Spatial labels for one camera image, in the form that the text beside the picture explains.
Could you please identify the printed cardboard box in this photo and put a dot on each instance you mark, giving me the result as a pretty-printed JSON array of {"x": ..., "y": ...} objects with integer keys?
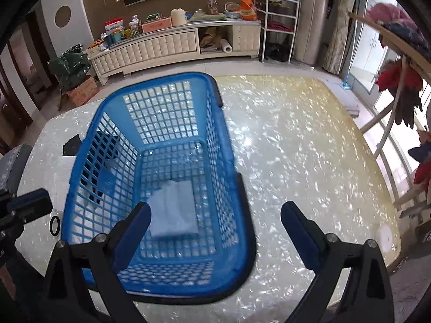
[{"x": 82, "y": 92}]

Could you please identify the white metal shelf rack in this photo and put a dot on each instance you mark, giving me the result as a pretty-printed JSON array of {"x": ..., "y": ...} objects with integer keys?
[{"x": 264, "y": 40}]

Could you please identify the dark blue garment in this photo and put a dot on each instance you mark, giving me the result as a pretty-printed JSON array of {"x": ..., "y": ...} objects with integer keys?
[{"x": 409, "y": 37}]

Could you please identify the blue plastic basket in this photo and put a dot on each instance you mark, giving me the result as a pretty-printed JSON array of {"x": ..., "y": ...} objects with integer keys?
[{"x": 158, "y": 80}]

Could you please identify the orange packet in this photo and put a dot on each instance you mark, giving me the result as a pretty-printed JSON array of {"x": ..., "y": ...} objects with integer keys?
[{"x": 248, "y": 8}]

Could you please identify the patterned curtain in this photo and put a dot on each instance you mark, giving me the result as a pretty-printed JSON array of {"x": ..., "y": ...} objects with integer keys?
[{"x": 341, "y": 23}]

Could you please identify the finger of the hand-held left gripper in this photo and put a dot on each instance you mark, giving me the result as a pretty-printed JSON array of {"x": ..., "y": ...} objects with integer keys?
[{"x": 32, "y": 202}]

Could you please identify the light blue mop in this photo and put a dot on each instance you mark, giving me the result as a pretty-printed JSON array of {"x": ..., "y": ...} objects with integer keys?
[{"x": 352, "y": 57}]

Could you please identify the white tufted media cabinet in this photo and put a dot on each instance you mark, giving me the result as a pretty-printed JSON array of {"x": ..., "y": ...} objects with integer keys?
[{"x": 161, "y": 45}]

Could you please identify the tall grey air conditioner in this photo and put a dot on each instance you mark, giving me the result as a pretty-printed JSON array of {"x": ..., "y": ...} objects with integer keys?
[{"x": 311, "y": 16}]

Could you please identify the pink box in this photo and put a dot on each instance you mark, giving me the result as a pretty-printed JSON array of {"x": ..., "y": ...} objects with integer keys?
[{"x": 156, "y": 25}]

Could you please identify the white folded towel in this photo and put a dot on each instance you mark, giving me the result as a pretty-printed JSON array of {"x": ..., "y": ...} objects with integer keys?
[{"x": 175, "y": 208}]

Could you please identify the white paper roll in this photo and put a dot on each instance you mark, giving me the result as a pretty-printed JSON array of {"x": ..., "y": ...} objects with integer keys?
[{"x": 226, "y": 45}]

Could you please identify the wooden clothes rack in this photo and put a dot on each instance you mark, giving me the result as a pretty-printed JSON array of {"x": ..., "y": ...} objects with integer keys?
[{"x": 367, "y": 23}]

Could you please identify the black bag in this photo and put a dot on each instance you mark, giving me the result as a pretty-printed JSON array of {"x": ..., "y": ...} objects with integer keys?
[{"x": 277, "y": 52}]

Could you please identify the cream round container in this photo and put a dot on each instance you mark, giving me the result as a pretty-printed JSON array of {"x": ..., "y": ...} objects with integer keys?
[{"x": 178, "y": 16}]

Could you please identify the red and white box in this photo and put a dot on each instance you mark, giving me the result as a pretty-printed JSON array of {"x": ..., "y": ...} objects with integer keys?
[{"x": 113, "y": 25}]

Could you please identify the pink garment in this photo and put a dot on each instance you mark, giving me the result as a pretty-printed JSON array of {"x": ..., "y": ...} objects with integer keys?
[{"x": 387, "y": 11}]

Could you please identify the brown paper bag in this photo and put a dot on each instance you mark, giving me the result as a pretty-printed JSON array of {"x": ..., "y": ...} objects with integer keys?
[{"x": 208, "y": 37}]

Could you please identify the dark green scouring pad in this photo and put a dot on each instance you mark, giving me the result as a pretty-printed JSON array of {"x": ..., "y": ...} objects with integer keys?
[{"x": 70, "y": 144}]

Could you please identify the dark brown garment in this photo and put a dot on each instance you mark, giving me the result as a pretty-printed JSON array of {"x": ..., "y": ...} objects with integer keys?
[{"x": 407, "y": 107}]

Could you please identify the black plush dragon toy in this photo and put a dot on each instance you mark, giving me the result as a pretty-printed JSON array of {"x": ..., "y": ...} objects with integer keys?
[{"x": 94, "y": 193}]

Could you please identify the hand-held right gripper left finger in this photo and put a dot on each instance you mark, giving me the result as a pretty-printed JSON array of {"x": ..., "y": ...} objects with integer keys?
[{"x": 134, "y": 232}]

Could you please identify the wicker basket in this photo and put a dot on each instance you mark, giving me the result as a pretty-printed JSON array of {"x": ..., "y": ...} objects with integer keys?
[{"x": 232, "y": 6}]

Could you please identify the green folded cloth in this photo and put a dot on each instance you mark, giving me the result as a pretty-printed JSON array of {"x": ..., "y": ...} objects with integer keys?
[{"x": 207, "y": 17}]

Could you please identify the red garment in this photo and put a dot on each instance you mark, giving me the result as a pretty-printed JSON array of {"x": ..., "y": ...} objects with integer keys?
[{"x": 387, "y": 77}]

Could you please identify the green plastic bag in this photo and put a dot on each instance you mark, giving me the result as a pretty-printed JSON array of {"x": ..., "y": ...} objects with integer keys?
[{"x": 70, "y": 67}]

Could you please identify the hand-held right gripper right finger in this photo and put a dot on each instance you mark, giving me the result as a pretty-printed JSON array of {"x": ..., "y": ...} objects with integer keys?
[{"x": 299, "y": 235}]

